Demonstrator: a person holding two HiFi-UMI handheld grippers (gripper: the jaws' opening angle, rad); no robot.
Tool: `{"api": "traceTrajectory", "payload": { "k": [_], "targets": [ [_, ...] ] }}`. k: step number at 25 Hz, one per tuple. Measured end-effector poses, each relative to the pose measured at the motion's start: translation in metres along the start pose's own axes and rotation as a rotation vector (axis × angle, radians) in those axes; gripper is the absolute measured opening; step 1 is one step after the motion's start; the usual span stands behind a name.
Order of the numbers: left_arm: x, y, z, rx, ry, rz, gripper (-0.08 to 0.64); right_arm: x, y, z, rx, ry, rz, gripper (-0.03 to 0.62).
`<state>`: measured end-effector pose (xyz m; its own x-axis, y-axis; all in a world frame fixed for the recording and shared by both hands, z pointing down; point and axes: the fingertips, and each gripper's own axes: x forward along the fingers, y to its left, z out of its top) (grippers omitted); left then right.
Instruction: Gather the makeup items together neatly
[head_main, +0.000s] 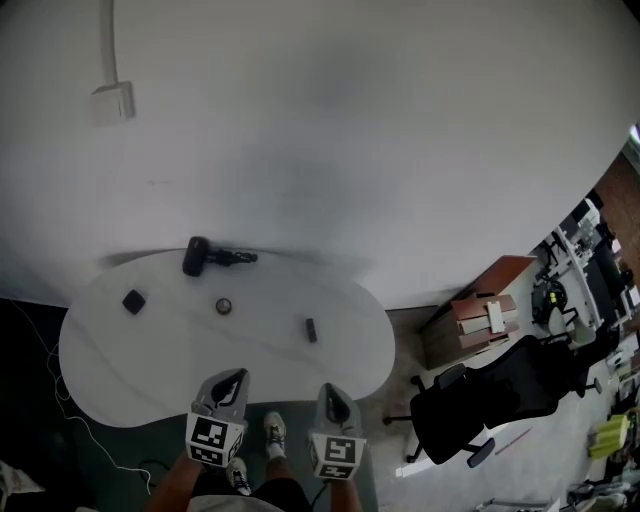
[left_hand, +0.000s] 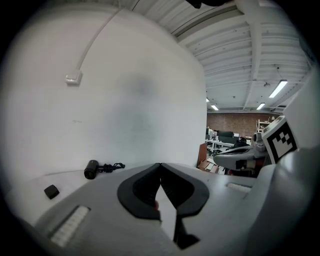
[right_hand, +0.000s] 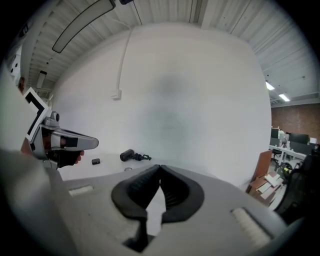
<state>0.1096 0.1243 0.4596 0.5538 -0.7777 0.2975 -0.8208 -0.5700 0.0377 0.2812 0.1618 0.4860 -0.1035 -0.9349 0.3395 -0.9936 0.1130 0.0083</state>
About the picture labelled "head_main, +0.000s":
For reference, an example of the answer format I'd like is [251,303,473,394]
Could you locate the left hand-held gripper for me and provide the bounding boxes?
[185,368,251,469]

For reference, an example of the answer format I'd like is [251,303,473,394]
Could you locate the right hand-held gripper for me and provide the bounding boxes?
[306,382,368,484]

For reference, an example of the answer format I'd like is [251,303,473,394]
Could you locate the small black cube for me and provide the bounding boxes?
[121,288,147,316]

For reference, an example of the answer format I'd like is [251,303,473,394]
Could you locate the person's right forearm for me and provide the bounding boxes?
[323,478,362,512]

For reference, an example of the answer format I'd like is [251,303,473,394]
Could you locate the person's left forearm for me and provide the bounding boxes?
[144,452,207,512]

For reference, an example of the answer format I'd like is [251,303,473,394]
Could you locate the round white table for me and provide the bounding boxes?
[58,248,397,429]

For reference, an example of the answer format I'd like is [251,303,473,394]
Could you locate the person's right shoe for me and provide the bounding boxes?
[263,411,289,461]

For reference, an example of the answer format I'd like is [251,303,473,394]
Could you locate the person's shoe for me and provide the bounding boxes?
[225,457,252,496]
[263,411,289,461]

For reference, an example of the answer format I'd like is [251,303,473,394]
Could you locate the person's right leg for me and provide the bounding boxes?
[264,454,297,485]

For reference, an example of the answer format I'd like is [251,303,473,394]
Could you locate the person's left shoe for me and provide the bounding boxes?
[225,457,252,496]

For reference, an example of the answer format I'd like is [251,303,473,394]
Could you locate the person's black shorts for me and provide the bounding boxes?
[192,469,312,512]

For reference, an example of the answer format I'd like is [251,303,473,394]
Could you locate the person's grey shirt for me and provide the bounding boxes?
[189,493,284,512]

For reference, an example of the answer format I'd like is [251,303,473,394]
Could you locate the black office chair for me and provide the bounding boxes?
[383,333,604,469]

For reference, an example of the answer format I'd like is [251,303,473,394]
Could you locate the stack of wooden boards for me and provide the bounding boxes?
[449,293,521,351]

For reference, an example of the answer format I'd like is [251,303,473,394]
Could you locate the thin red stick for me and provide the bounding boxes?
[494,427,532,456]

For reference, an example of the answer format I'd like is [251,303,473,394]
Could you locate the short white board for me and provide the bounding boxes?
[485,301,506,335]

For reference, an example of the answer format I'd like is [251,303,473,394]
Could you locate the brown wooden cabinet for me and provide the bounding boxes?
[417,254,539,371]

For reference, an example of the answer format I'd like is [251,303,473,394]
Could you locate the black backpack with yellow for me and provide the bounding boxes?
[530,277,570,324]

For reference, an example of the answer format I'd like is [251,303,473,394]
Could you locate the yellow-green crate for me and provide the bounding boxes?
[587,412,634,459]

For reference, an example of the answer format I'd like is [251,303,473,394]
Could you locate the white office desk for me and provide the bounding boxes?
[544,227,601,346]

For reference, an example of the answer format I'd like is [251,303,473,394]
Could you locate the black floor cable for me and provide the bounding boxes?
[137,458,171,482]

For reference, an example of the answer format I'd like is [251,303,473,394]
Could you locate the thin white floor cable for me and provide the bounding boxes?
[9,299,151,496]

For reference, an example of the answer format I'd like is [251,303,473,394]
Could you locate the white wall switch box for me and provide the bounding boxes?
[89,80,137,127]

